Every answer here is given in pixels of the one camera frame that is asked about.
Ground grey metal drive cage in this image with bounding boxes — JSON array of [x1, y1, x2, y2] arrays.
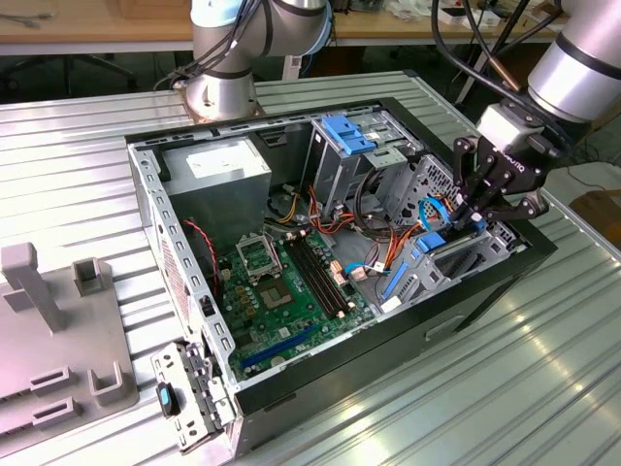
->
[[308, 110, 426, 217]]

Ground black camera cable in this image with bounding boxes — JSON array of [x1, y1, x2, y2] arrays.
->
[[430, 0, 576, 151]]

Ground blue data wire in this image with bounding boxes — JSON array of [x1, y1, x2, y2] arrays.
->
[[416, 196, 461, 230]]

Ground orange power wire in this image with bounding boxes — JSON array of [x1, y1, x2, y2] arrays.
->
[[390, 220, 428, 273]]

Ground metal socket cover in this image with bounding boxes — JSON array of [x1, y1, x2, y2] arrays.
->
[[235, 231, 283, 283]]

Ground blue plastic drive latch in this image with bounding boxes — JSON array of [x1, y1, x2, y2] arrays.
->
[[323, 115, 382, 156]]

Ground red and black twisted wire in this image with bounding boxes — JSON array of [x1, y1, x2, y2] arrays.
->
[[182, 217, 219, 293]]

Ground brown cardboard box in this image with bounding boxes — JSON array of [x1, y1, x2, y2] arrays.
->
[[570, 191, 621, 242]]

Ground white plain camera box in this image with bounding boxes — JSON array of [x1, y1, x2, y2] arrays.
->
[[476, 103, 544, 147]]

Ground green motherboard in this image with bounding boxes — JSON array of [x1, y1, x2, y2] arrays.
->
[[217, 227, 379, 383]]

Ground grey plastic parts rack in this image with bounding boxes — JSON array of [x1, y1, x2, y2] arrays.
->
[[0, 242, 142, 433]]

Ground multicolour power wire bundle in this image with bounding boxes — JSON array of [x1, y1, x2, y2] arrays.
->
[[269, 183, 363, 239]]

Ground long wooden desk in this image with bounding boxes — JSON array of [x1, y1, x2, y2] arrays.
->
[[0, 0, 569, 103]]

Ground white flat box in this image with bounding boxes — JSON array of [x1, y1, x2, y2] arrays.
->
[[436, 5, 501, 28]]

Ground grey hinged expansion bracket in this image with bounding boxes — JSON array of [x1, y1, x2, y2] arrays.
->
[[150, 341, 237, 455]]

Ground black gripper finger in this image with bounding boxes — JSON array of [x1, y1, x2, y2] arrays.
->
[[452, 136, 502, 230], [469, 177, 551, 230]]

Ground black open PC case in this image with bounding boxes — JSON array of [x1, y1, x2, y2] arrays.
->
[[124, 96, 559, 460]]

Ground black RAM slot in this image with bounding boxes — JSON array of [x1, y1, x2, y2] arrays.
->
[[300, 236, 349, 315], [288, 238, 336, 320], [294, 237, 343, 317], [306, 235, 355, 312]]

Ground blue expansion slot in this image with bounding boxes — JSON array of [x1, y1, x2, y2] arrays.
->
[[241, 325, 316, 370]]

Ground thin light blue wire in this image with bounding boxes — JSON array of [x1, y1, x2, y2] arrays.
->
[[346, 261, 392, 279]]

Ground grey power supply unit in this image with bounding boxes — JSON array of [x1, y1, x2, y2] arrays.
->
[[159, 138, 273, 244]]

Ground black and blue bracket latch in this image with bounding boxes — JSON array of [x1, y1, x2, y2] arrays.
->
[[154, 382, 180, 419]]

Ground grey metal disk bay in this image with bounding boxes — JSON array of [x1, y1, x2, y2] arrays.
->
[[376, 217, 530, 315]]

